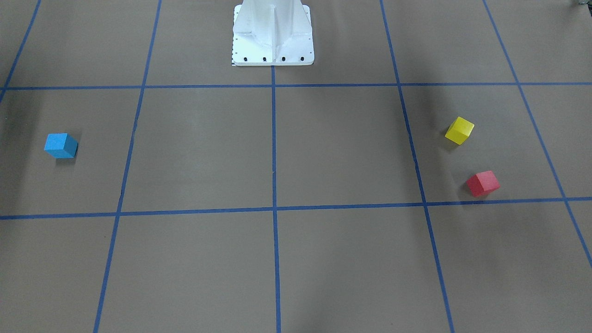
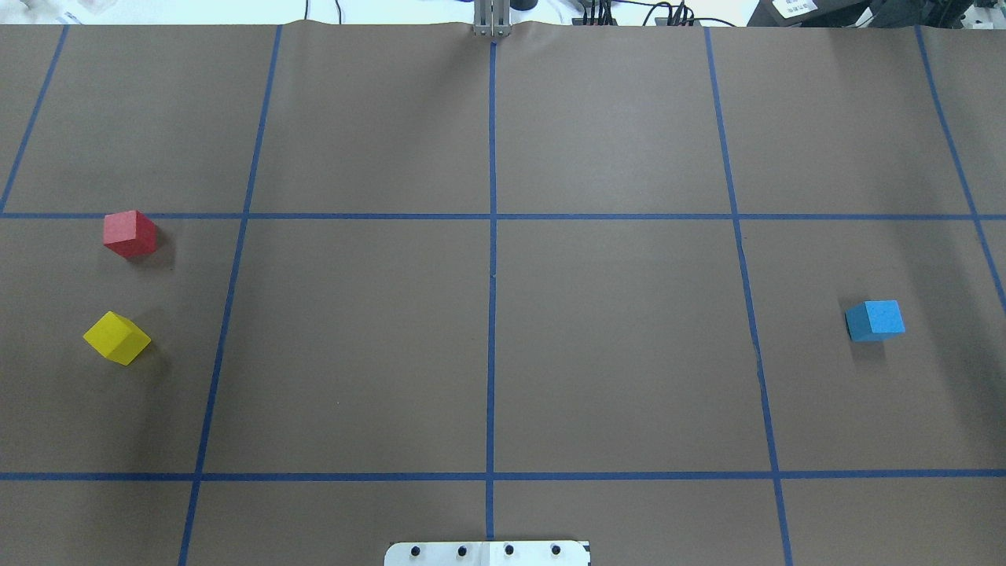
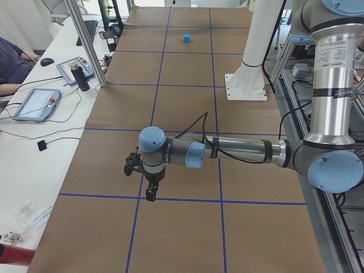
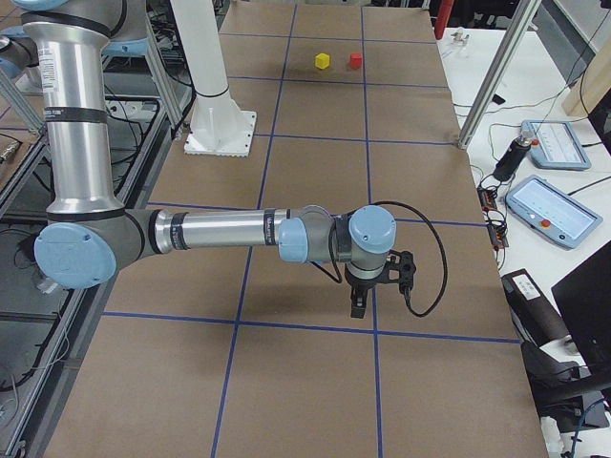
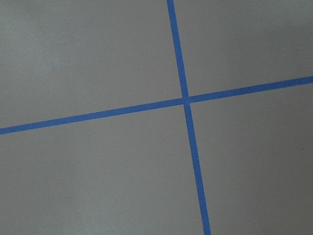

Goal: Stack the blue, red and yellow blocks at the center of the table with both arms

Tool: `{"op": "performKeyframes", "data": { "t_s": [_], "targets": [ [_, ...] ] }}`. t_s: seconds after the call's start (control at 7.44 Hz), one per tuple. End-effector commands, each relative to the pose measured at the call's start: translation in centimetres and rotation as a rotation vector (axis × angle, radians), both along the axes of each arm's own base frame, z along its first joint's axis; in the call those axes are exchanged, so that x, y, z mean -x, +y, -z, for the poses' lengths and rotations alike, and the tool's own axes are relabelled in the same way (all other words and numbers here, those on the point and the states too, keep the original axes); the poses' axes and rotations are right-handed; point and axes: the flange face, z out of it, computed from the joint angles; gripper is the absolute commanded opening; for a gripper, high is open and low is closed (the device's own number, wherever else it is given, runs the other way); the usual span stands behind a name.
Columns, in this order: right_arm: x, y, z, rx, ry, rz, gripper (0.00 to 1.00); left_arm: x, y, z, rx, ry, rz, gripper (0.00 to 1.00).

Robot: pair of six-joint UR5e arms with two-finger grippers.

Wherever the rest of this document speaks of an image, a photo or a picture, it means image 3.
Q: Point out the small black square pad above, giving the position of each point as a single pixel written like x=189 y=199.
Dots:
x=42 y=145

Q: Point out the black water bottle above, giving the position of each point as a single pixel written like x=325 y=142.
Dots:
x=79 y=76

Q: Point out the black keyboard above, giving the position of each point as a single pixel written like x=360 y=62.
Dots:
x=91 y=27

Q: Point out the seated person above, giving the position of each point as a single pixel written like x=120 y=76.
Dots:
x=15 y=66

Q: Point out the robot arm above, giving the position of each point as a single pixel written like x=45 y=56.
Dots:
x=325 y=156

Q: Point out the teach pendant tablet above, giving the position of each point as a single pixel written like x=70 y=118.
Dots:
x=39 y=104
x=66 y=69

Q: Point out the near teach pendant tablet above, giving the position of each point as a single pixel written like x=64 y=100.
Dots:
x=39 y=104

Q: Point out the aluminium frame post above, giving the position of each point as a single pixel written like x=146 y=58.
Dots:
x=80 y=27

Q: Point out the red cylinder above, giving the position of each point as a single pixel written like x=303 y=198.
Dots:
x=16 y=255

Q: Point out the blue block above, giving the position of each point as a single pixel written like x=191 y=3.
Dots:
x=186 y=38

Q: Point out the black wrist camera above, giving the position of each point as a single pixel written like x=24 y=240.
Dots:
x=133 y=163

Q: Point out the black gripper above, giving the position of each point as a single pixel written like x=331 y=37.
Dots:
x=152 y=178

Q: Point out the far teach pendant tablet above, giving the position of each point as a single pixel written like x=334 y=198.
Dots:
x=66 y=69

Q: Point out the black computer mouse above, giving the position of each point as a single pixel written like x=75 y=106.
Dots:
x=46 y=61

